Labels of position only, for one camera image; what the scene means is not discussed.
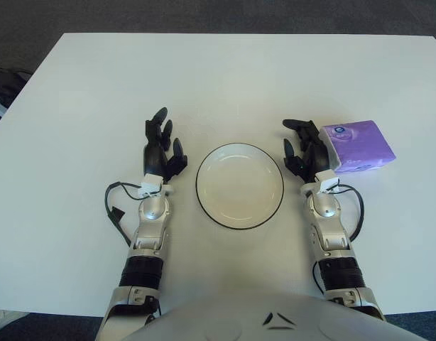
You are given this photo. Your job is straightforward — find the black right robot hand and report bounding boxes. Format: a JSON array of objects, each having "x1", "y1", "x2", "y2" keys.
[{"x1": 281, "y1": 119, "x2": 335, "y2": 184}]

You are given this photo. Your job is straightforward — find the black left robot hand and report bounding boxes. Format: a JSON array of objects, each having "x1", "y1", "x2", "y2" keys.
[{"x1": 142, "y1": 106, "x2": 189, "y2": 185}]

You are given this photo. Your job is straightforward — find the purple tissue paper pack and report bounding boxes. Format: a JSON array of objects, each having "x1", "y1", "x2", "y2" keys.
[{"x1": 319, "y1": 119, "x2": 397, "y2": 175}]

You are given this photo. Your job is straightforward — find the white plate with black rim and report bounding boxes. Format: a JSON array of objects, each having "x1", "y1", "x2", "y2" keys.
[{"x1": 195, "y1": 143, "x2": 285, "y2": 229}]

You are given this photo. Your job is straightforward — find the black bag on floor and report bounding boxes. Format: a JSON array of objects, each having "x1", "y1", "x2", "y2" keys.
[{"x1": 0, "y1": 66, "x2": 33, "y2": 118}]

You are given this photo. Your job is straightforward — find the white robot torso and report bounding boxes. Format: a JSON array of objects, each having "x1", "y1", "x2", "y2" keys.
[{"x1": 113, "y1": 286, "x2": 436, "y2": 341}]

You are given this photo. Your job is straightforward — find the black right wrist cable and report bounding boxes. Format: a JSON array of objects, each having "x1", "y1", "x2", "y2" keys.
[{"x1": 331, "y1": 183, "x2": 366, "y2": 242}]

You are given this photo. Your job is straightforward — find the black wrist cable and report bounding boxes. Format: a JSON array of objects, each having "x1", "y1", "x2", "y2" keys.
[
  {"x1": 331, "y1": 183, "x2": 366, "y2": 242},
  {"x1": 104, "y1": 181, "x2": 151, "y2": 248}
]

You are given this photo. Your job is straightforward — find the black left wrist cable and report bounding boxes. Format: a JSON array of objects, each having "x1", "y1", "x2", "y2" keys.
[{"x1": 104, "y1": 181, "x2": 151, "y2": 248}]

